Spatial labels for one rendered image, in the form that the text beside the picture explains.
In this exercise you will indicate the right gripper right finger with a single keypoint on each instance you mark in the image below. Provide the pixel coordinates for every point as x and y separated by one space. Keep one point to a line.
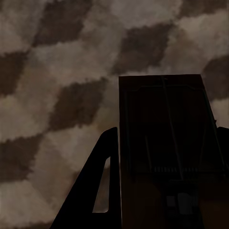
224 139

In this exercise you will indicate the mousetrap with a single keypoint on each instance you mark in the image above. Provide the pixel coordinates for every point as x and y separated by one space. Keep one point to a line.
174 174

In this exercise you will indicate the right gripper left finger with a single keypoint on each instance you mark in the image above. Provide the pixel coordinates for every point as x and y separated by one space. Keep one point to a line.
77 210

